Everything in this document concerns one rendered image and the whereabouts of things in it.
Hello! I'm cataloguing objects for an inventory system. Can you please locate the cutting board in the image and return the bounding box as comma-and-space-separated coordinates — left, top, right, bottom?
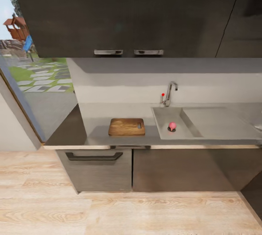
108, 118, 146, 136

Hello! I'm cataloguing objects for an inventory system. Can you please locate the vidalia onion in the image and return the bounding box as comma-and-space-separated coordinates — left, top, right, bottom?
169, 122, 176, 130

